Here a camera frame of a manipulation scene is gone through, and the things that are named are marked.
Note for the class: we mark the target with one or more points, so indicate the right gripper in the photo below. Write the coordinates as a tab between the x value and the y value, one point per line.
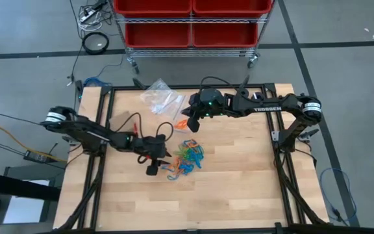
211	102

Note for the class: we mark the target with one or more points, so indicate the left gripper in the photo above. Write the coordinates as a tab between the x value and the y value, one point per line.
149	146

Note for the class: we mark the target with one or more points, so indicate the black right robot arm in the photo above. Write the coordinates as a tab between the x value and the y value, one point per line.
281	104

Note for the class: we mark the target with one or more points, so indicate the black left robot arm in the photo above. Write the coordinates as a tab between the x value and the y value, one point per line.
89	133

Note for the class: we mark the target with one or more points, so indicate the blue rubber band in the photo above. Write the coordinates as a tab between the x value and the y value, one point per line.
187	170
199	156
169	177
166	168

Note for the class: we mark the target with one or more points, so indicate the small cardboard box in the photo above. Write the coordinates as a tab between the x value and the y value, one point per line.
120	120

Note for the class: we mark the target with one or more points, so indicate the red plastic storage bin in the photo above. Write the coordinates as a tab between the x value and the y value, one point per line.
151	6
157	35
224	35
232	6

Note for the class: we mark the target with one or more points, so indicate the black clamp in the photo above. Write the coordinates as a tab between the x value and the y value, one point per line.
68	140
308	134

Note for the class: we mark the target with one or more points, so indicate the black power adapter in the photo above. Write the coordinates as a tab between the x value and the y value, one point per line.
36	156

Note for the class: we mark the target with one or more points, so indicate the grey metal stand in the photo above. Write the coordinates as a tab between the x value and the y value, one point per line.
28	170

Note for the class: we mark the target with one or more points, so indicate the black beam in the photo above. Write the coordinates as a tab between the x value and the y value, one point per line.
18	187

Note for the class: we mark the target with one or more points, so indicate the white power strip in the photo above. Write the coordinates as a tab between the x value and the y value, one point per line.
88	15

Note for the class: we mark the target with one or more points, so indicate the black triangular frame brace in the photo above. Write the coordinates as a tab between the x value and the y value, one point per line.
139	83
245	83

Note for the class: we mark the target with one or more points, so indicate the grey metal mounting bracket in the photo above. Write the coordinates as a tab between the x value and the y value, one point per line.
274	136

